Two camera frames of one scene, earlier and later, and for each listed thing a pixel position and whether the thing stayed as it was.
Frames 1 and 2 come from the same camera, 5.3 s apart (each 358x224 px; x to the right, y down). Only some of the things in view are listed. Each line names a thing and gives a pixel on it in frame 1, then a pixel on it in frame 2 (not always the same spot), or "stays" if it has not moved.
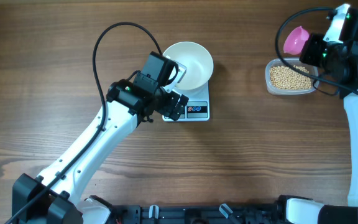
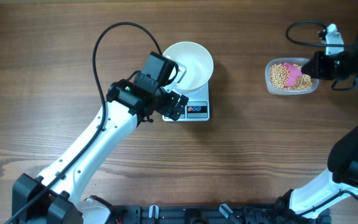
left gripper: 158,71 stays
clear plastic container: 282,80 stays
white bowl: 198,61 stays
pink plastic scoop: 295,40 → 294,73
